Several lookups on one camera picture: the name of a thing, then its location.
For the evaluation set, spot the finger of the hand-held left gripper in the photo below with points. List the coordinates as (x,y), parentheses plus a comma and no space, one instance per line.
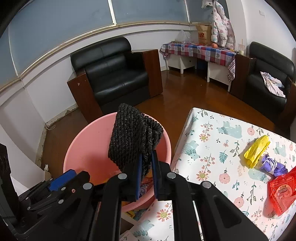
(61,180)
(79,178)

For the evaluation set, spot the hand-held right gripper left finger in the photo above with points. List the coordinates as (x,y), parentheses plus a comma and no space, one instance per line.
(138,176)

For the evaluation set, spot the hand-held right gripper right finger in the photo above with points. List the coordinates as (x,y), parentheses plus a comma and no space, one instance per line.
(155,176)

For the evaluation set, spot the pink plastic basin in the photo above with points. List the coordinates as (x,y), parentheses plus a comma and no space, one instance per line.
(85,150)

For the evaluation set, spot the black foam net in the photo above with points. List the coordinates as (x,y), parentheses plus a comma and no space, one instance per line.
(131,136)

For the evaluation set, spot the white paper scrap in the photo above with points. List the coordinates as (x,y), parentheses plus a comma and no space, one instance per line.
(46,167)

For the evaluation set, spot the floral tablecloth table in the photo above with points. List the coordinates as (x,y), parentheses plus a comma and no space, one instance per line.
(208,162)

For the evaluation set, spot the black armchair with wooden sides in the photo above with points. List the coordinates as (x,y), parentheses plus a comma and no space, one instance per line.
(261,62)
(115,76)

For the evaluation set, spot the purple glove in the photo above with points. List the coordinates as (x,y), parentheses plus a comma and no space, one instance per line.
(270,164)

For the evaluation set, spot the white desk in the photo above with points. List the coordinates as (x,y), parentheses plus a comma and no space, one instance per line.
(185,63)

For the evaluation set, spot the red plastic bag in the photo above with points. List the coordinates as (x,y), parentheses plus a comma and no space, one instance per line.
(282,192)

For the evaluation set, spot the side table with plaid cloth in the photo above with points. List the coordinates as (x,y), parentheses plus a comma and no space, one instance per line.
(203,52)

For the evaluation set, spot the clear plastic bag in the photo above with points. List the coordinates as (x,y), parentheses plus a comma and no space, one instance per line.
(183,37)

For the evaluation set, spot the orange fruit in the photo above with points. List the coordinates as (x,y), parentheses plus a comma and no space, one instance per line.
(214,45)

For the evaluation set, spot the pale printed cloth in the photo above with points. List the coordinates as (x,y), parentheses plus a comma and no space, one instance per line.
(271,83)

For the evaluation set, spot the brown paper bag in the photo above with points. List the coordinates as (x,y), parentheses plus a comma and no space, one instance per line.
(203,34)

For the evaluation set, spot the plastic drink cup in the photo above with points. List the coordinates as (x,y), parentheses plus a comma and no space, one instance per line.
(241,49)

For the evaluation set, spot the large frosted window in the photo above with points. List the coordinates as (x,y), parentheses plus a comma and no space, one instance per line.
(57,23)

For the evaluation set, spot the floral padded jacket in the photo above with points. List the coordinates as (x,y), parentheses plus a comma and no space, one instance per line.
(220,27)

